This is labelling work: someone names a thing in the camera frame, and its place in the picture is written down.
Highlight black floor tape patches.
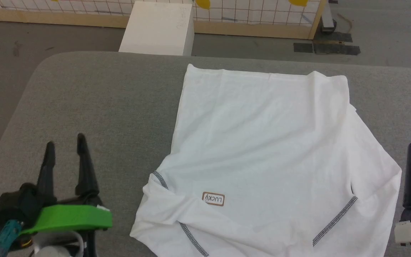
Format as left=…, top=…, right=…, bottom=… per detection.
left=293, top=32, right=361, bottom=56

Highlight lemon print grid panel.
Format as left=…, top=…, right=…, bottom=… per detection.
left=0, top=0, right=328, bottom=40

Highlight white t-shirt with grey stitching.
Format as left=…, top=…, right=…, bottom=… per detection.
left=130, top=64, right=402, bottom=257

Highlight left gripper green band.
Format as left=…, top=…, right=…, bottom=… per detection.
left=19, top=133, right=113, bottom=237

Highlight grey metal panel foot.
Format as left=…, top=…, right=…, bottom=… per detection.
left=321, top=0, right=338, bottom=35

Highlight left cable with teal connector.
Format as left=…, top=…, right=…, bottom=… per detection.
left=0, top=219, right=23, bottom=257

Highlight thin yellowish floor cable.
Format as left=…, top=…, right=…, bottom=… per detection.
left=337, top=13, right=354, bottom=34

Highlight white box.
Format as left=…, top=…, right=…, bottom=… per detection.
left=118, top=1, right=195, bottom=57

